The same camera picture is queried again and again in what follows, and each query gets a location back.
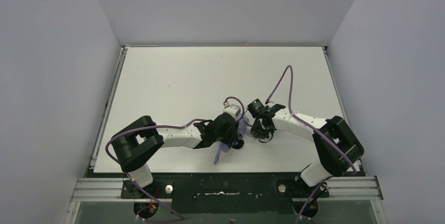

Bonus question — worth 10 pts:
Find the lavender folding umbrella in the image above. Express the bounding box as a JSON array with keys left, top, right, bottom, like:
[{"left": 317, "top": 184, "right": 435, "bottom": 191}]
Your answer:
[{"left": 213, "top": 115, "right": 251, "bottom": 165}]

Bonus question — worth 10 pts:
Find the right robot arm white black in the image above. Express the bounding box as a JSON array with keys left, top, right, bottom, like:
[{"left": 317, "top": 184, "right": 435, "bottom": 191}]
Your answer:
[{"left": 247, "top": 99, "right": 364, "bottom": 187}]

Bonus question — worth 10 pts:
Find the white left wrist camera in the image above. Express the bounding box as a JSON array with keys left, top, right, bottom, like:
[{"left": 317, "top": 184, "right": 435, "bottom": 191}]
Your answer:
[{"left": 223, "top": 105, "right": 242, "bottom": 119}]

